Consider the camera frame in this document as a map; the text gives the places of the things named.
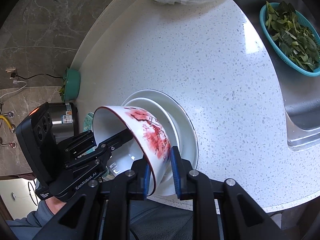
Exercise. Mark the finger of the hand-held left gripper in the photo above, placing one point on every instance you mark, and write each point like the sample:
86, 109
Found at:
80, 140
117, 138

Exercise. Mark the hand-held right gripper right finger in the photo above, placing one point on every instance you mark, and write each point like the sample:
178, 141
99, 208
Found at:
175, 172

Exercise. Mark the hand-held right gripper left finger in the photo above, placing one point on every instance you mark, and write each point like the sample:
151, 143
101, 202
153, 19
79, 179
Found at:
146, 180

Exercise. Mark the teal floral plate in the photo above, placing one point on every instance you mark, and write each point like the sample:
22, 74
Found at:
88, 122

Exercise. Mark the red floral bowl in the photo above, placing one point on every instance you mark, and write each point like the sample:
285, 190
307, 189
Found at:
150, 130

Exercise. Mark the large white bowl dark rim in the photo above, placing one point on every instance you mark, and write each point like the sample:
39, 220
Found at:
185, 135

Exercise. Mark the person's left forearm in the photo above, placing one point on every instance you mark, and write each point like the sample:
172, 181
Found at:
30, 222

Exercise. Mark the steel rice cooker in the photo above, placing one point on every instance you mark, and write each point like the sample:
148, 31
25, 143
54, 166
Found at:
65, 130

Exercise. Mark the person's blue-grey clothing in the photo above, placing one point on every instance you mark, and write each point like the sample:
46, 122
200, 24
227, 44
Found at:
160, 220

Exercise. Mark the green basin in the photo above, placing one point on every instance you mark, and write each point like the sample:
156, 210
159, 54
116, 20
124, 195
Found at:
73, 85

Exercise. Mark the steel sink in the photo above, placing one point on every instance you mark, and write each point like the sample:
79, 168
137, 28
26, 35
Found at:
302, 120

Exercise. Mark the teal plastic basket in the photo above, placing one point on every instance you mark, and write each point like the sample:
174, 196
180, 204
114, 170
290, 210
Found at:
262, 20

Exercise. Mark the leafy greens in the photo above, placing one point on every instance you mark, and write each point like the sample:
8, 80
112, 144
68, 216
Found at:
292, 35

